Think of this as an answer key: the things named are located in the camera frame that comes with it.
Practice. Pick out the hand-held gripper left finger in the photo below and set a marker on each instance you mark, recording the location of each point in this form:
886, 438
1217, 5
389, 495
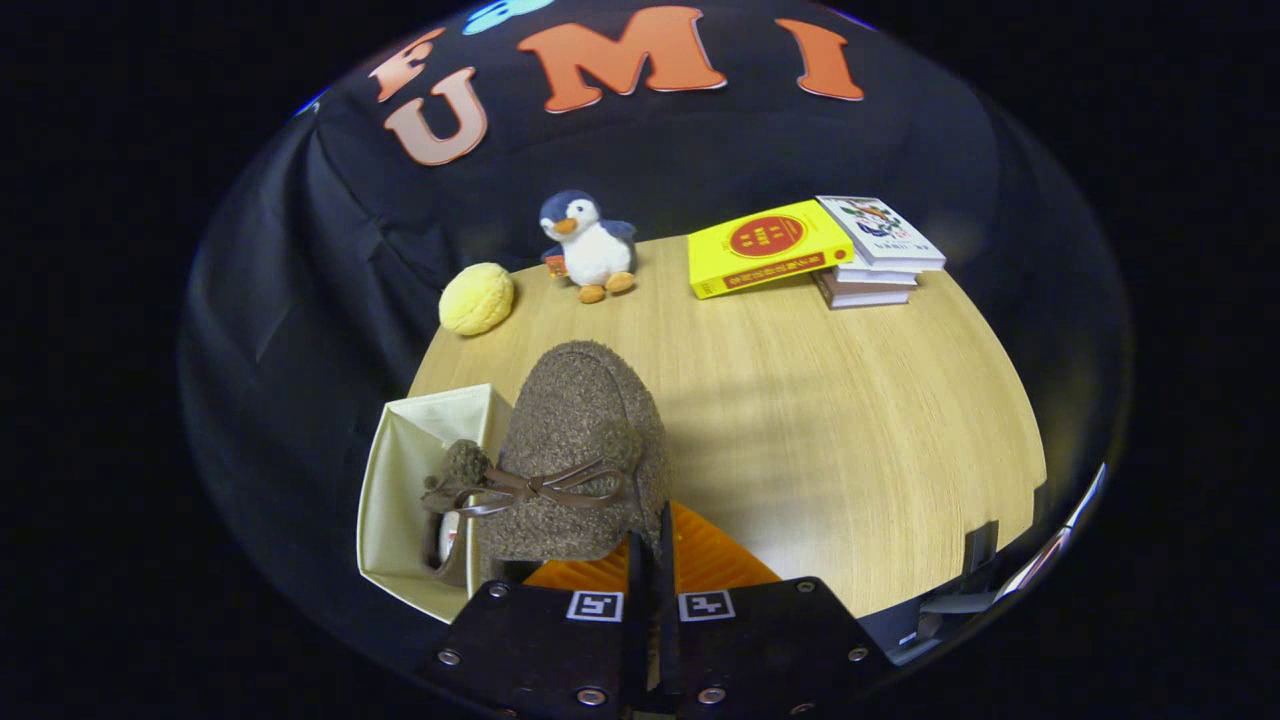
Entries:
540, 650

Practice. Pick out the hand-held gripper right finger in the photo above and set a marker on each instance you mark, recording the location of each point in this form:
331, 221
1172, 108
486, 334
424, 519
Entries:
770, 645

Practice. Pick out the brown fuzzy shoe with bow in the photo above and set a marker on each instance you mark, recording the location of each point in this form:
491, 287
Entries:
585, 410
450, 573

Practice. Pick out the cream fabric storage box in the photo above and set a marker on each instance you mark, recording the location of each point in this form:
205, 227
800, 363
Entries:
400, 520

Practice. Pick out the yellow bread bun toy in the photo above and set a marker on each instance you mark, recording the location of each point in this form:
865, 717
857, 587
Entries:
477, 300

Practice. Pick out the brown-spined book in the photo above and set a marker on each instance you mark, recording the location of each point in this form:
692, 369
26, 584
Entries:
865, 296

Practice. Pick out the plain white book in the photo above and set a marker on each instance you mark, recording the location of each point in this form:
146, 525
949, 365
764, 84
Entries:
875, 275

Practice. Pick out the yellow book with red circle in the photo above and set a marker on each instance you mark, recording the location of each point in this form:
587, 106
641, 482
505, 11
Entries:
765, 250

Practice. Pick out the penguin plush toy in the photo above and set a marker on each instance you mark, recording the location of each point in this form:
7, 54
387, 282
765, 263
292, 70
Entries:
595, 250

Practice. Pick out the white illustrated book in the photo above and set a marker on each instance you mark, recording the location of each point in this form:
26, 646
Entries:
880, 230

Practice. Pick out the black backdrop cloth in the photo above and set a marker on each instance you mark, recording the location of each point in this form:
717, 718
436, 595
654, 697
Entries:
700, 160

